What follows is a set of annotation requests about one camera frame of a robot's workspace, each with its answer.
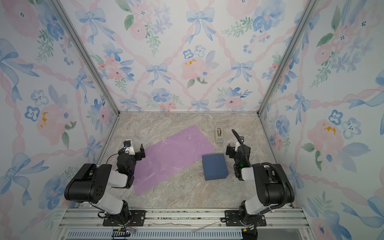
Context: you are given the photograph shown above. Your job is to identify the vented cable duct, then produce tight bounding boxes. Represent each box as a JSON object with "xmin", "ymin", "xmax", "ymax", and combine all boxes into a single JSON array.
[{"xmin": 62, "ymin": 229, "xmax": 243, "ymax": 240}]

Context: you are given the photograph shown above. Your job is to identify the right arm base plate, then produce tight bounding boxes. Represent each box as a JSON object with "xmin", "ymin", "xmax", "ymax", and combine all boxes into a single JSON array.
[{"xmin": 221, "ymin": 210, "xmax": 267, "ymax": 228}]

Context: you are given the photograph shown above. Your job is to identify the aluminium corner post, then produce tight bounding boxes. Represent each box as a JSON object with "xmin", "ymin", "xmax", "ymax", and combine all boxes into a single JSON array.
[
  {"xmin": 257, "ymin": 0, "xmax": 318, "ymax": 118},
  {"xmin": 48, "ymin": 0, "xmax": 120, "ymax": 116}
]

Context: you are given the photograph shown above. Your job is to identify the purple pink wrapping paper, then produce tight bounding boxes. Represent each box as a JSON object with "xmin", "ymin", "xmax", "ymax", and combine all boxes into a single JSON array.
[{"xmin": 133, "ymin": 126, "xmax": 215, "ymax": 195}]

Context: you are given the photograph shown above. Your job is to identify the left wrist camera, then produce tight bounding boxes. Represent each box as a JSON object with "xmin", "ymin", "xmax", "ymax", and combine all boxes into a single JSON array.
[{"xmin": 123, "ymin": 140, "xmax": 136, "ymax": 156}]

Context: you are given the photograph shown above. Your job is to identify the grey tape dispenser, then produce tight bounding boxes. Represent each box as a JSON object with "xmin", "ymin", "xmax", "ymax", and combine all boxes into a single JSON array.
[{"xmin": 215, "ymin": 127, "xmax": 224, "ymax": 144}]

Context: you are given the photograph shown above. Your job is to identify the dark blue gift box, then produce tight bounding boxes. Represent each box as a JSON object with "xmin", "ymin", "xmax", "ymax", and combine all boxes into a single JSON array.
[{"xmin": 202, "ymin": 154, "xmax": 229, "ymax": 181}]

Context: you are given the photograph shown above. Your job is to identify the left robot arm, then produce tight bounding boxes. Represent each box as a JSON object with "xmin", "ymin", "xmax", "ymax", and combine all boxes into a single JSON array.
[{"xmin": 64, "ymin": 140, "xmax": 146, "ymax": 227}]

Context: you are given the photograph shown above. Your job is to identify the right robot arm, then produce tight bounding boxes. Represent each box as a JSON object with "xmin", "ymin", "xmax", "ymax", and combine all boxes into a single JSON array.
[{"xmin": 226, "ymin": 134, "xmax": 295, "ymax": 227}]

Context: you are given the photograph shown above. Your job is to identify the left aluminium corner post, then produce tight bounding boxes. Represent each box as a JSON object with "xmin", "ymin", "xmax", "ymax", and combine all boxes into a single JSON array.
[{"xmin": 48, "ymin": 0, "xmax": 120, "ymax": 116}]

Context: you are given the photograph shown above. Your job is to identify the right aluminium corner post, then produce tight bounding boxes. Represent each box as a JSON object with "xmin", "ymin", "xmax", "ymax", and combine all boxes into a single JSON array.
[{"xmin": 257, "ymin": 0, "xmax": 318, "ymax": 118}]

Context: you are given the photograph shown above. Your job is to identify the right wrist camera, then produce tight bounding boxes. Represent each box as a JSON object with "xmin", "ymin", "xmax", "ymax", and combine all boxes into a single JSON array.
[{"xmin": 235, "ymin": 142, "xmax": 242, "ymax": 152}]

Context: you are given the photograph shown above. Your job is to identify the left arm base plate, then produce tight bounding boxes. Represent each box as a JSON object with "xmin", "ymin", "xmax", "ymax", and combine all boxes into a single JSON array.
[{"xmin": 103, "ymin": 210, "xmax": 147, "ymax": 227}]

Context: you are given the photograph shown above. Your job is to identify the aluminium frame rail front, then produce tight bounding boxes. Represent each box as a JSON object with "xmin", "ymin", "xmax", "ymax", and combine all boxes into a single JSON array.
[{"xmin": 59, "ymin": 207, "xmax": 310, "ymax": 230}]

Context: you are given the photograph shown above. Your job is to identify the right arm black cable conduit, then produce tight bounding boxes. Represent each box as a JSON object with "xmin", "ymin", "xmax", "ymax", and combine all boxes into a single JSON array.
[{"xmin": 231, "ymin": 128, "xmax": 295, "ymax": 208}]

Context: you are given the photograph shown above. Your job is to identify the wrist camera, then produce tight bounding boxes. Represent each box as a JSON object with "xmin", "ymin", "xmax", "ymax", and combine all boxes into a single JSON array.
[
  {"xmin": 123, "ymin": 140, "xmax": 136, "ymax": 156},
  {"xmin": 235, "ymin": 142, "xmax": 242, "ymax": 152}
]

